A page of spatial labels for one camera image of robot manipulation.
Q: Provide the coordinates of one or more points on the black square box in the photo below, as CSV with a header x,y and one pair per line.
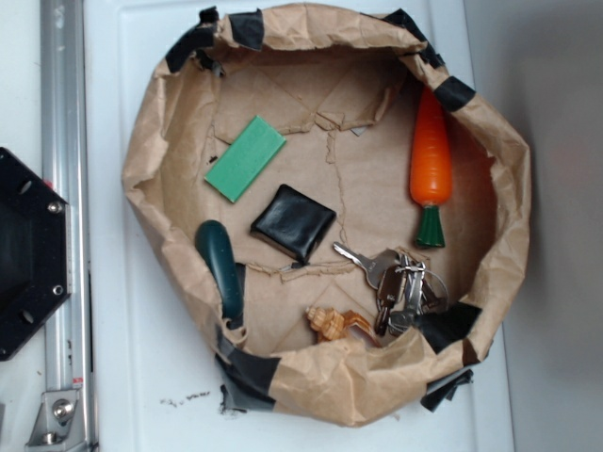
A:
x,y
293,223

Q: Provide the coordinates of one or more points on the brown paper bag bin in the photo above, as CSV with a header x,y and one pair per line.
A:
x,y
343,88

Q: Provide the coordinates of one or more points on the green rectangular block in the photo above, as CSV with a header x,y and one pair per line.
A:
x,y
245,159

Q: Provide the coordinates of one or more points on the silver key bunch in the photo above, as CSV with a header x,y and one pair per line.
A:
x,y
405,288

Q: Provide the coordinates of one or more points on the orange toy carrot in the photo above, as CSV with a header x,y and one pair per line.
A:
x,y
430,170

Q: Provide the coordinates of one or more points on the white tray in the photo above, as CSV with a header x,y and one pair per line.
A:
x,y
157,385

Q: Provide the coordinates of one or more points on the dark green handle tool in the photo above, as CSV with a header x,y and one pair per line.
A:
x,y
213,243

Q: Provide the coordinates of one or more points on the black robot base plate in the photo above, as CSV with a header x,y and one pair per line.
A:
x,y
34,253

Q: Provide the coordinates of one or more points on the aluminium profile rail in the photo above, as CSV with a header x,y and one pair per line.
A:
x,y
68,336

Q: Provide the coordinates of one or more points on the metal corner bracket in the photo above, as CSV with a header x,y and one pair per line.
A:
x,y
59,425

